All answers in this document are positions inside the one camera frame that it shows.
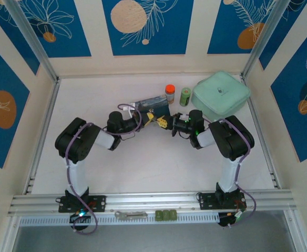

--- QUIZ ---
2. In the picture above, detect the starry night tin box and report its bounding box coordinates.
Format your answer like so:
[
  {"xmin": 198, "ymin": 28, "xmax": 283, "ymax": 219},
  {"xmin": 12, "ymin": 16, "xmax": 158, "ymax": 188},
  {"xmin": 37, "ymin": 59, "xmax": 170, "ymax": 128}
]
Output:
[{"xmin": 134, "ymin": 95, "xmax": 172, "ymax": 123}]

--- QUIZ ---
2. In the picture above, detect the orange lid jar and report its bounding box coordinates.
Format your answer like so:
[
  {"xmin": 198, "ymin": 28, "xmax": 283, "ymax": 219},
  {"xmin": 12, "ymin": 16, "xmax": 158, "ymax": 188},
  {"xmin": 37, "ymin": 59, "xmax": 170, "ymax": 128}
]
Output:
[{"xmin": 165, "ymin": 84, "xmax": 176, "ymax": 105}]

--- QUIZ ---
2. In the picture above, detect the green can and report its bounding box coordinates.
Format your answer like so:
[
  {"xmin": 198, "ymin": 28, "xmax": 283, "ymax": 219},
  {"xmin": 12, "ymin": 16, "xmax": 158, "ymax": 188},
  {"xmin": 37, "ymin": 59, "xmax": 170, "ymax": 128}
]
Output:
[{"xmin": 179, "ymin": 87, "xmax": 192, "ymax": 107}]

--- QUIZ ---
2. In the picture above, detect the mint green zip pouch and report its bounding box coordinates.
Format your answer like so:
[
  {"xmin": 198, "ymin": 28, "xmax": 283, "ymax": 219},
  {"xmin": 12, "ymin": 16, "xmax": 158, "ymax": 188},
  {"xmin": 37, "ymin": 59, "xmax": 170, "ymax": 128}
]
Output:
[{"xmin": 190, "ymin": 71, "xmax": 251, "ymax": 119}]

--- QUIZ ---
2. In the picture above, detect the black controller board with light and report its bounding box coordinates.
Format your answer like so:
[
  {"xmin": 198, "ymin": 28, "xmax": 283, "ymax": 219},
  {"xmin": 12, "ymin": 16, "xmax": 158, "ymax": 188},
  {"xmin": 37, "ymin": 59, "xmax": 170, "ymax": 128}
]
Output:
[
  {"xmin": 69, "ymin": 212, "xmax": 91, "ymax": 224},
  {"xmin": 218, "ymin": 212, "xmax": 243, "ymax": 228}
]

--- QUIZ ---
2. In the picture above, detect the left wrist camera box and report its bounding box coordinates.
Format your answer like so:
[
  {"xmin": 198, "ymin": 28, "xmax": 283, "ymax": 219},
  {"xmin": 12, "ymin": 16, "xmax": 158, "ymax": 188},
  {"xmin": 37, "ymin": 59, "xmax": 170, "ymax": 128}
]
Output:
[{"xmin": 124, "ymin": 103, "xmax": 137, "ymax": 118}]

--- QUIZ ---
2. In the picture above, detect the aluminium side rail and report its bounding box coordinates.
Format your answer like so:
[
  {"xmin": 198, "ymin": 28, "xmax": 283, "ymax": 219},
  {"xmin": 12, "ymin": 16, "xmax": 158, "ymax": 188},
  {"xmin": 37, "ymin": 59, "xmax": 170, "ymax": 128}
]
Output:
[{"xmin": 23, "ymin": 78, "xmax": 62, "ymax": 195}]

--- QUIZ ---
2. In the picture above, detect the long aluminium mounting rail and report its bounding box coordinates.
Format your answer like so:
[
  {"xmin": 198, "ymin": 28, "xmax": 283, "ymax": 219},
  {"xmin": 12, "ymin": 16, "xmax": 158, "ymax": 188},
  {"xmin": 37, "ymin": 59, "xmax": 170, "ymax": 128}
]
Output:
[{"xmin": 7, "ymin": 188, "xmax": 298, "ymax": 217}]

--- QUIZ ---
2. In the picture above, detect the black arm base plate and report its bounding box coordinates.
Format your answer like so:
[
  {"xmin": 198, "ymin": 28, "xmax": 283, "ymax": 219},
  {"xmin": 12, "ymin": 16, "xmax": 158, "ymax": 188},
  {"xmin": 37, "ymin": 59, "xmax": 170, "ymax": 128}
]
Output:
[
  {"xmin": 199, "ymin": 192, "xmax": 248, "ymax": 211},
  {"xmin": 58, "ymin": 194, "xmax": 107, "ymax": 214}
]

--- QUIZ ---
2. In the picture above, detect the silver metal bracket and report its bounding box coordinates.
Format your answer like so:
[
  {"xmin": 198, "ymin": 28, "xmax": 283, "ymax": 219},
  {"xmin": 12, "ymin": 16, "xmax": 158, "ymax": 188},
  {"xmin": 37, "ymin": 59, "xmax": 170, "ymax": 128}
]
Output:
[{"xmin": 114, "ymin": 211, "xmax": 149, "ymax": 221}]

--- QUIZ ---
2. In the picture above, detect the white slotted cable duct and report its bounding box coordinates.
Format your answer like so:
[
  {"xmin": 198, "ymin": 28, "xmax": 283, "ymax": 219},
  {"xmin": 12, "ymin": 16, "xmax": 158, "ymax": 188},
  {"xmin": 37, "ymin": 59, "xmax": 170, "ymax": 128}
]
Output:
[{"xmin": 19, "ymin": 212, "xmax": 220, "ymax": 227}]

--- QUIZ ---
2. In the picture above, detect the aluminium corner post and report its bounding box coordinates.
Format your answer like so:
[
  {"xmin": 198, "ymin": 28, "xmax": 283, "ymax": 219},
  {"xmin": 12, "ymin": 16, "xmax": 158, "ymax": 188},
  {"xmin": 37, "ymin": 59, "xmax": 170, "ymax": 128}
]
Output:
[
  {"xmin": 4, "ymin": 0, "xmax": 60, "ymax": 82},
  {"xmin": 241, "ymin": 0, "xmax": 289, "ymax": 80}
]

